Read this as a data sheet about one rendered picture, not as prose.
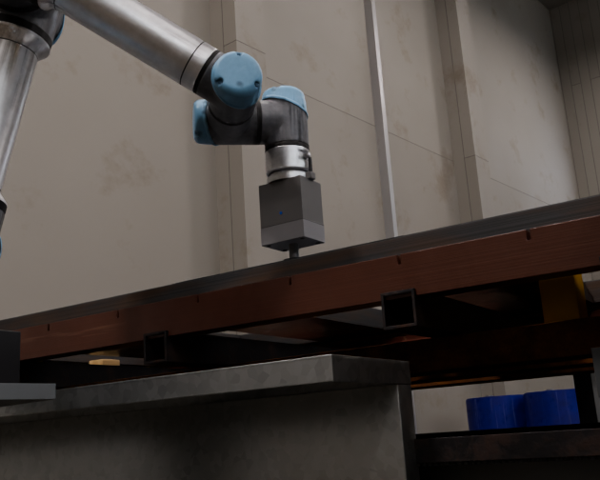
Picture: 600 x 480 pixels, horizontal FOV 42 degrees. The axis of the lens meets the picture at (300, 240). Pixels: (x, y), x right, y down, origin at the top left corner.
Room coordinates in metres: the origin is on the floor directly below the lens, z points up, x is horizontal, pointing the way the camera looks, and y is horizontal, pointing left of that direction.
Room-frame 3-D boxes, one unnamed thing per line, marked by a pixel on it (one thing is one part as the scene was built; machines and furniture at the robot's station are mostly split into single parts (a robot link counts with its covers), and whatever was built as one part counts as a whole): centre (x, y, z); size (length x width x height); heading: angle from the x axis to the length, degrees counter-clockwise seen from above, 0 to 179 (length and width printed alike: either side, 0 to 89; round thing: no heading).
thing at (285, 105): (1.24, 0.01, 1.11); 0.09 x 0.08 x 0.11; 102
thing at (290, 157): (1.24, 0.01, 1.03); 0.08 x 0.08 x 0.05
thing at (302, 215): (1.25, 0.00, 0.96); 0.10 x 0.09 x 0.16; 147
